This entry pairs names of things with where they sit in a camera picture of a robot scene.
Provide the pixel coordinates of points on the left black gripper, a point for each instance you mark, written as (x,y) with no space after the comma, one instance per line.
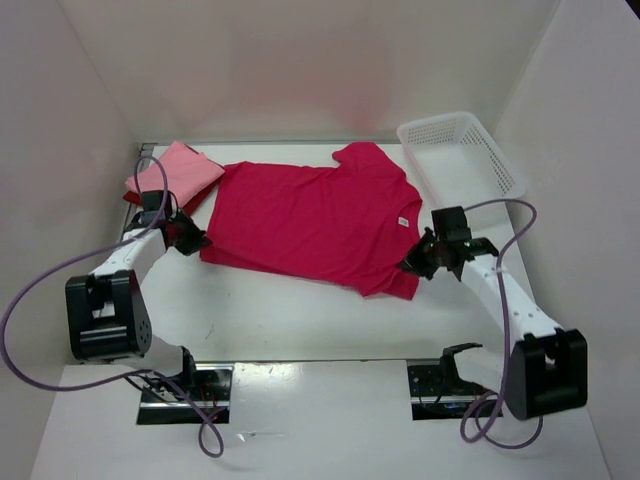
(185,236)

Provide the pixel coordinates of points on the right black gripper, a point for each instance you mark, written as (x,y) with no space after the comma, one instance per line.
(425,255)

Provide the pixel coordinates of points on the light pink t-shirt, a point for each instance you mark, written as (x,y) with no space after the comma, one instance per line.
(190,176)

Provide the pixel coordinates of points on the dark red t-shirt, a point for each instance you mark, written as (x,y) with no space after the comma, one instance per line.
(197,200)

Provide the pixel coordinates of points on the magenta t-shirt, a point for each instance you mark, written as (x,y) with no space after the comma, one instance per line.
(349,224)

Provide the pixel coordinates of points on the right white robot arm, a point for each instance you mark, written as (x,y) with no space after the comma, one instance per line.
(543,367)

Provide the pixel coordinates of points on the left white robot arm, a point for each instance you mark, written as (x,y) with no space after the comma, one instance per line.
(108,320)

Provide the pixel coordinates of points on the white plastic basket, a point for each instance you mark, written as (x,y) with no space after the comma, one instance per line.
(457,162)

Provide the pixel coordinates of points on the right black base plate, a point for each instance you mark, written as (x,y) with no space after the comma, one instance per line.
(431,399)

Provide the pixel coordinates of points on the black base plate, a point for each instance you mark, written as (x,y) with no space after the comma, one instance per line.
(431,399)
(210,389)

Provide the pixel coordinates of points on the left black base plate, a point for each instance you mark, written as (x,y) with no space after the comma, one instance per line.
(210,389)

